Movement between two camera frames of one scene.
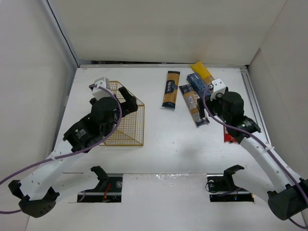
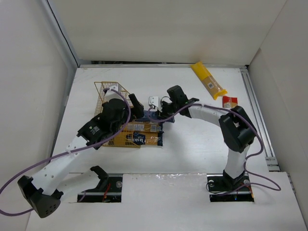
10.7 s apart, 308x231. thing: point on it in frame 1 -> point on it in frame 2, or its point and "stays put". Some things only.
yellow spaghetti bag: x=199 y=68 stays put
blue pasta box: x=199 y=84 -> x=154 y=116
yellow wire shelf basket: x=130 y=131 stays put
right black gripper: x=208 y=106 -> x=162 y=113
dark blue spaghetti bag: x=171 y=89 -> x=137 y=138
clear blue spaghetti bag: x=190 y=97 -> x=144 y=126
